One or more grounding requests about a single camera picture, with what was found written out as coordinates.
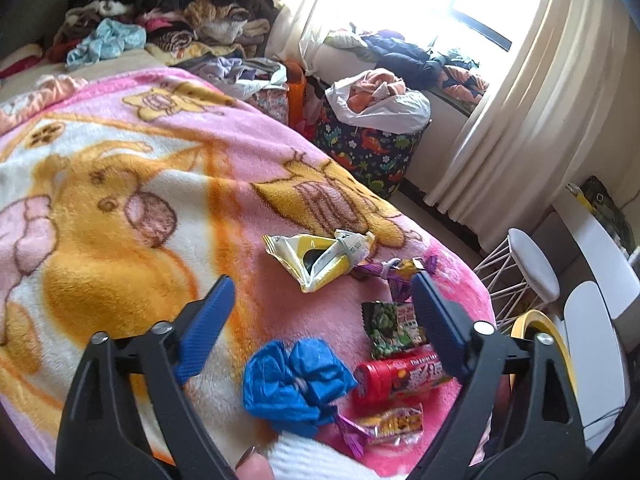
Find orange bag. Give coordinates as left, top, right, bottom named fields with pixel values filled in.
left=283, top=61, right=307, bottom=129

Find red candy tube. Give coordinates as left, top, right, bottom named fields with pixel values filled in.
left=352, top=344, right=451, bottom=408

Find white wire stool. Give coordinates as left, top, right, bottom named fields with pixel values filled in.
left=474, top=228, right=560, bottom=332

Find white bag with clothes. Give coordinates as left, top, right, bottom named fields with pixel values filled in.
left=326, top=68, right=431, bottom=134

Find cream window curtain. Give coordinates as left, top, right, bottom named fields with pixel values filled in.
left=267, top=0, right=639, bottom=250

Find clear orange snack wrapper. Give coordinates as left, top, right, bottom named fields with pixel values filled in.
left=335, top=403, right=423, bottom=458

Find white chair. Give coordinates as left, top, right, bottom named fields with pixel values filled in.
left=552, top=183, right=639, bottom=453

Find yellow white snack bag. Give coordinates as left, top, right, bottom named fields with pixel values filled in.
left=262, top=230, right=375, bottom=294

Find clothes on window sill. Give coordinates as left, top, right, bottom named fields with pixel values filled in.
left=324, top=30, right=489, bottom=107

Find left hand painted nails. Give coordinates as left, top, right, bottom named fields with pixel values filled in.
left=235, top=446, right=274, bottom=480

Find green snack wrapper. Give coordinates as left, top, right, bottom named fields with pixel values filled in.
left=361, top=301, right=428, bottom=360

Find pink cartoon fleece blanket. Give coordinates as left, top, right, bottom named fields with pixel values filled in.
left=1, top=68, right=494, bottom=478

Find purple candy wrapper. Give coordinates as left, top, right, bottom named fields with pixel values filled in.
left=350, top=255, right=438, bottom=302

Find pile of clothes on bed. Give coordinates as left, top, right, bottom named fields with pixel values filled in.
left=47, top=0, right=278, bottom=70

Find dinosaur print laundry basket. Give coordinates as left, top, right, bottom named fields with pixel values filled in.
left=308, top=103, right=432, bottom=198

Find blue crumpled plastic bag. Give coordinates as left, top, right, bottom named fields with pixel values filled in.
left=242, top=338, right=357, bottom=439

